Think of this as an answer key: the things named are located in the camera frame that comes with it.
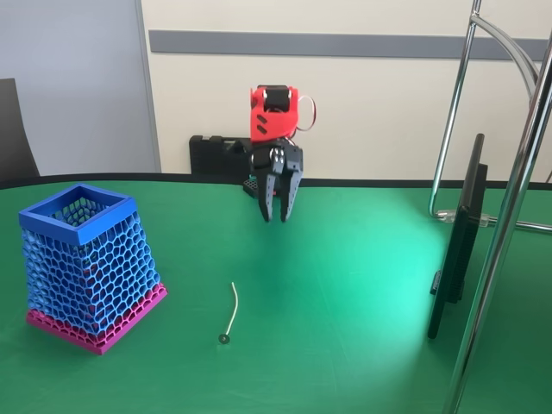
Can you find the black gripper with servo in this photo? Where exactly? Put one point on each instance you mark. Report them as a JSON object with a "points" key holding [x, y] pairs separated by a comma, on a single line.
{"points": [[278, 163]]}

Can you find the white cable with round tip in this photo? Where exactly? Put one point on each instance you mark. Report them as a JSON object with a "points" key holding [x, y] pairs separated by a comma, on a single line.
{"points": [[223, 339]]}

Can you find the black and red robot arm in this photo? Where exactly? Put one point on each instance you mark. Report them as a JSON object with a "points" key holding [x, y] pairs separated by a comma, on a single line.
{"points": [[276, 125]]}

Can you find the blue and magenta lattice basket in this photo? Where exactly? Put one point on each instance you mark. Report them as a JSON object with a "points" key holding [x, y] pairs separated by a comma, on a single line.
{"points": [[105, 220]]}

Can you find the black plastic tool case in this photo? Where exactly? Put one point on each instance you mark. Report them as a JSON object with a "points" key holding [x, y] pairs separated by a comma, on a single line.
{"points": [[202, 155]]}

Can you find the green table cloth black edge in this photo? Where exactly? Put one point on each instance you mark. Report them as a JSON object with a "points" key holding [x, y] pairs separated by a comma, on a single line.
{"points": [[302, 366]]}

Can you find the chrome tube stand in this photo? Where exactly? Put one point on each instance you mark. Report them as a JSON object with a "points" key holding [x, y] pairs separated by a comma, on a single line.
{"points": [[493, 259]]}

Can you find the dark chair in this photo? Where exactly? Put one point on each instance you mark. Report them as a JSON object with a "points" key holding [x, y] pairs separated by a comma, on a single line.
{"points": [[13, 129]]}

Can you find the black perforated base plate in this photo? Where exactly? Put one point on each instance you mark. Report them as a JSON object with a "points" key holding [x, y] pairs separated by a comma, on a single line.
{"points": [[249, 187]]}

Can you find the grey wall rail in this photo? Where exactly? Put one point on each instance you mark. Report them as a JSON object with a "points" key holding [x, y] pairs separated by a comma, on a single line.
{"points": [[345, 44]]}

